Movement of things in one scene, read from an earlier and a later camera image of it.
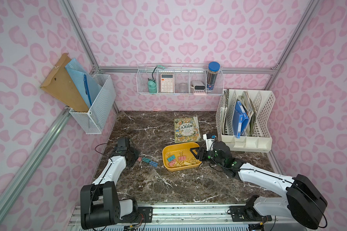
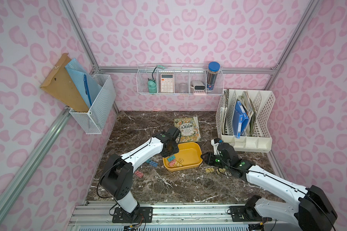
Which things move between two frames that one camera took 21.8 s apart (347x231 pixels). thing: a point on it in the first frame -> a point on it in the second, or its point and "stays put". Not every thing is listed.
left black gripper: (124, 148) -> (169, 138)
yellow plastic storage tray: (178, 156) stays put
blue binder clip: (153, 163) stays put
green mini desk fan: (152, 84) stays put
